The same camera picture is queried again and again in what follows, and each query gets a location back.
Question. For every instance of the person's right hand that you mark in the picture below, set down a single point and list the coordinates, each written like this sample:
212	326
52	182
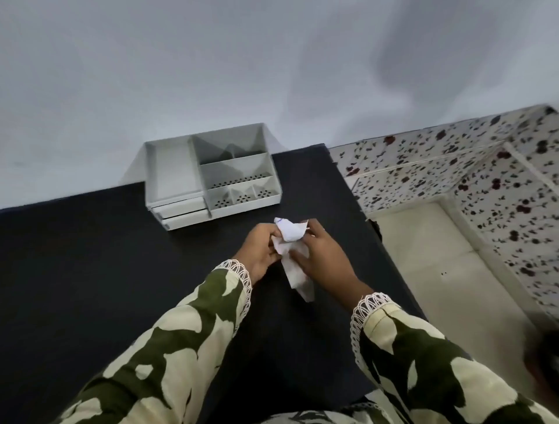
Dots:
328	260

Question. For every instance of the person's left hand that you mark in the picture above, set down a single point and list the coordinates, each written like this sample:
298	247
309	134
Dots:
255	251

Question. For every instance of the person's left fingers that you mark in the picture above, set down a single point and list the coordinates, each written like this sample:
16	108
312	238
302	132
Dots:
268	242

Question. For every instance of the person's right thumb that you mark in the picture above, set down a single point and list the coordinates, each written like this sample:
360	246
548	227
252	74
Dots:
300	257

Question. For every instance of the white paper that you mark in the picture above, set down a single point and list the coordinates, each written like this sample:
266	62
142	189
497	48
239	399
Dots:
293	257

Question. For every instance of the person's right forearm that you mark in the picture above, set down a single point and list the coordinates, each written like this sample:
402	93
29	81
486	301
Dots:
428	367

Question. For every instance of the person's left forearm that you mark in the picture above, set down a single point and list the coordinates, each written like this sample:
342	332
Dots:
174	345

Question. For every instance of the white organizer drawer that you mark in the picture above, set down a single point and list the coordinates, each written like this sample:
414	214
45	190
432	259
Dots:
185	219
179	206

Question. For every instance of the white desk organizer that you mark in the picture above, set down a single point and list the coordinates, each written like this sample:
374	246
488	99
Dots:
212	172

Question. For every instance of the person's patterned garment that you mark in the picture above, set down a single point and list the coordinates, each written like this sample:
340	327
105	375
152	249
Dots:
332	413

